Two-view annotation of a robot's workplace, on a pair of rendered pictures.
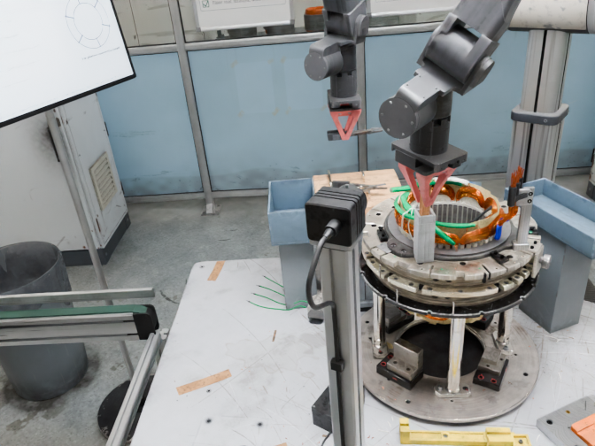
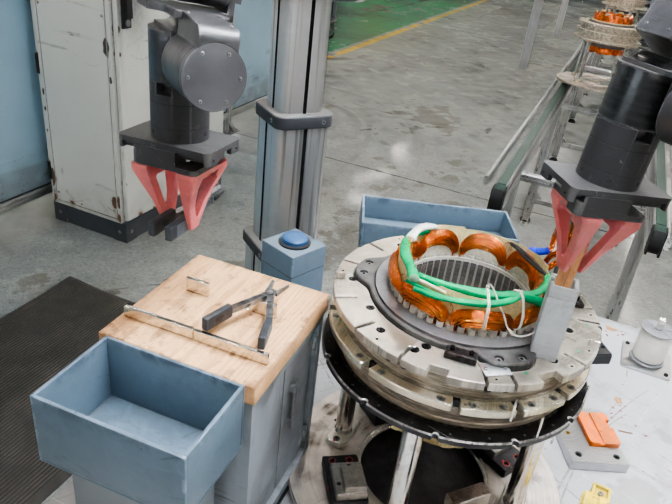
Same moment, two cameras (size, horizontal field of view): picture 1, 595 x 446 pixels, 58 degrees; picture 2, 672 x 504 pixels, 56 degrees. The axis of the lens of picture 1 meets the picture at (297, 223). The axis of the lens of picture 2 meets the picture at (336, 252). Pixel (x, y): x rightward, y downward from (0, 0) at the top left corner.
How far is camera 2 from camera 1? 93 cm
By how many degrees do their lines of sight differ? 63
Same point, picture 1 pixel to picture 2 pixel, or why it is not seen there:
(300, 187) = (90, 368)
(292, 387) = not seen: outside the picture
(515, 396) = not seen: hidden behind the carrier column
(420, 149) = (635, 184)
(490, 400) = (536, 480)
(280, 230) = (199, 477)
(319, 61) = (227, 64)
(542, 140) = (318, 149)
